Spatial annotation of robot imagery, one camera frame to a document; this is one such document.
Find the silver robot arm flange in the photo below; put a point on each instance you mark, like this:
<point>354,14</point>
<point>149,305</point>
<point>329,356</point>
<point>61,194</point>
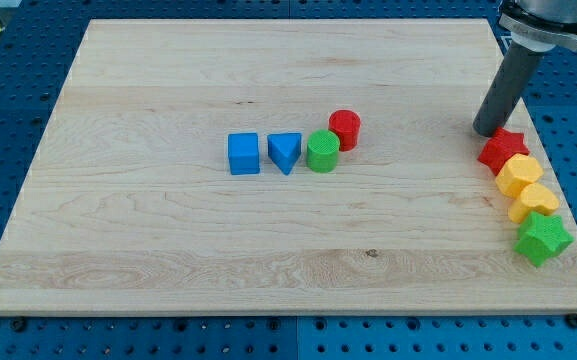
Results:
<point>540,25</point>

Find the red star block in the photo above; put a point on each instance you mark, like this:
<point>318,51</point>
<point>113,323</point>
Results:
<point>500,148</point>

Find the green star block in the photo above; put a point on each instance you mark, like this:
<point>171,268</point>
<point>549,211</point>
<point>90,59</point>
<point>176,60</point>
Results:
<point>541,237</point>

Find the blue triangle block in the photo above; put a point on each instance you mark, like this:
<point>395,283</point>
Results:
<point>284,149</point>

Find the green cylinder block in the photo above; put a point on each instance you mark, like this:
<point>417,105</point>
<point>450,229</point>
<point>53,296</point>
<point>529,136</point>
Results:
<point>322,151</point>

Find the blue cube block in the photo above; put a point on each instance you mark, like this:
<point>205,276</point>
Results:
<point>243,153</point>

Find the red cylinder block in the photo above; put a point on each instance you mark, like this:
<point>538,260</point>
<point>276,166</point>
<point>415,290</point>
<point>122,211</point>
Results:
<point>346,125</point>

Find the light wooden board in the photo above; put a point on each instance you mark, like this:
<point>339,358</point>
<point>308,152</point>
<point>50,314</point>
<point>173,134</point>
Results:
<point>129,207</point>

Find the yellow hexagon block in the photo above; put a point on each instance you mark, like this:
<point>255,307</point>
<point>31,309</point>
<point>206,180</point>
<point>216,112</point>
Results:
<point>518,172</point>

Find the yellow heart block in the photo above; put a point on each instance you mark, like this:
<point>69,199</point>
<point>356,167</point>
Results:
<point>533,198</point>

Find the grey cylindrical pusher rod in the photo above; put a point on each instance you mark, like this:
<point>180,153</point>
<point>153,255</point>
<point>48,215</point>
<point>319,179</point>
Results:
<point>515,71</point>

